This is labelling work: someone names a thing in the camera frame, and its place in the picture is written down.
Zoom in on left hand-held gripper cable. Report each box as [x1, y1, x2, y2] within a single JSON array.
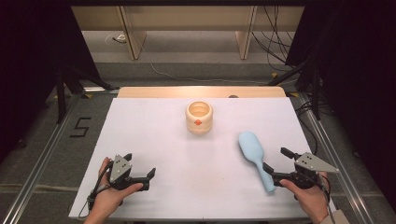
[[78, 161, 114, 218]]

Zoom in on white floor socket with plug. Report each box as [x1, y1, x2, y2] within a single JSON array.
[[105, 33, 127, 45]]

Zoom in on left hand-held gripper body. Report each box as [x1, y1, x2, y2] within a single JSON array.
[[107, 153, 141, 190]]

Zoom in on wooden table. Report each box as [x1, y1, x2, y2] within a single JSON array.
[[117, 86, 287, 99]]

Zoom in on dark curtain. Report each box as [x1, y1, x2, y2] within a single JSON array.
[[0, 0, 101, 162], [285, 0, 396, 213]]

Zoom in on person's right hand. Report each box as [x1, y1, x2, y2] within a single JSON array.
[[279, 171, 331, 223]]

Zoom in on beige wooden desk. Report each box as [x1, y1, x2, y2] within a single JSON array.
[[70, 5, 305, 61]]

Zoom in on person's left hand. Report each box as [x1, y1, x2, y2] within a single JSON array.
[[92, 157, 145, 217]]

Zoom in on right hand-held gripper cable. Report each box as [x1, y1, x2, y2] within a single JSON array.
[[317, 174, 336, 224]]

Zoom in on hand-held gripper cable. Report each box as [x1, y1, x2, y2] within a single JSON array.
[[78, 161, 114, 218], [317, 174, 336, 224]]

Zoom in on white table board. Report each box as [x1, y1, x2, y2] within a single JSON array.
[[68, 97, 340, 220]]

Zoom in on aluminium floor rail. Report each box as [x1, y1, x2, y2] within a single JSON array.
[[298, 92, 375, 224], [1, 92, 80, 224]]

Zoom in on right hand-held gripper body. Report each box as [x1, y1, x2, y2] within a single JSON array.
[[293, 151, 340, 189]]

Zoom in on bundle of black cables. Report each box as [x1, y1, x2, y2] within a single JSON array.
[[251, 6, 296, 73]]

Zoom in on cream ceramic cup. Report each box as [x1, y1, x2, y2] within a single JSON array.
[[185, 101, 215, 135]]

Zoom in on black floor cables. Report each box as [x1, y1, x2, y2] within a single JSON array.
[[293, 98, 319, 157]]

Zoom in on light blue hairbrush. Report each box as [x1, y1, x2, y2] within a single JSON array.
[[238, 131, 276, 194]]

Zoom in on black tripod stand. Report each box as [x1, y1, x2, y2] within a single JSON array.
[[55, 62, 120, 125], [267, 59, 322, 121]]

